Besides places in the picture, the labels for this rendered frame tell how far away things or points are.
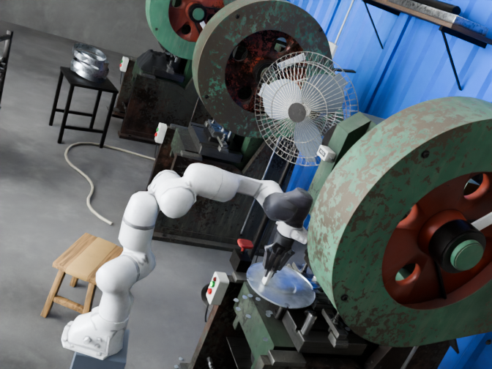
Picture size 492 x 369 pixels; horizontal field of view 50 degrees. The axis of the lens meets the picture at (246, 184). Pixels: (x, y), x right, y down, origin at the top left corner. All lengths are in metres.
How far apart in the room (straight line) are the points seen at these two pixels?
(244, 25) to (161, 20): 1.76
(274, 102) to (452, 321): 1.43
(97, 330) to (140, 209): 0.51
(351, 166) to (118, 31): 7.05
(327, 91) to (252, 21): 0.66
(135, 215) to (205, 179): 0.25
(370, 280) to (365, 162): 0.36
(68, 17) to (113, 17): 0.63
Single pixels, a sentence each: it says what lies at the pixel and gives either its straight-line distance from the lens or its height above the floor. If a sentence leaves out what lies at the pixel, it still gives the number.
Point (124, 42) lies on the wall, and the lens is 8.39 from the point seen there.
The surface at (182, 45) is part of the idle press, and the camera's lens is 4.79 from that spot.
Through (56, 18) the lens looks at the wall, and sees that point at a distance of 8.28.
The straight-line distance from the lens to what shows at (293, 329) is 2.12.
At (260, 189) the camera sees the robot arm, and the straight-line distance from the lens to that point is 1.94.
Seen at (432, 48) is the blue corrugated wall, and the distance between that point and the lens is 3.77.
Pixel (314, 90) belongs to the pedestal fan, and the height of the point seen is 1.42.
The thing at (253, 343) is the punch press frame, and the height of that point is 0.53.
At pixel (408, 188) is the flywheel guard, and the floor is 1.48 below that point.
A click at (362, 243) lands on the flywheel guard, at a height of 1.29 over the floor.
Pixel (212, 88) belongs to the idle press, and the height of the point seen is 1.16.
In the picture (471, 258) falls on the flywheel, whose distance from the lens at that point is 1.69.
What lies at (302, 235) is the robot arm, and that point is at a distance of 1.94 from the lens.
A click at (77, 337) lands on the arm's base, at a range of 2.04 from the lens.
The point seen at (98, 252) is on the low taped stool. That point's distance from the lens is 2.78.
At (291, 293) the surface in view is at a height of 0.79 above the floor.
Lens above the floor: 1.86
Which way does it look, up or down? 22 degrees down
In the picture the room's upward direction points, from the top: 21 degrees clockwise
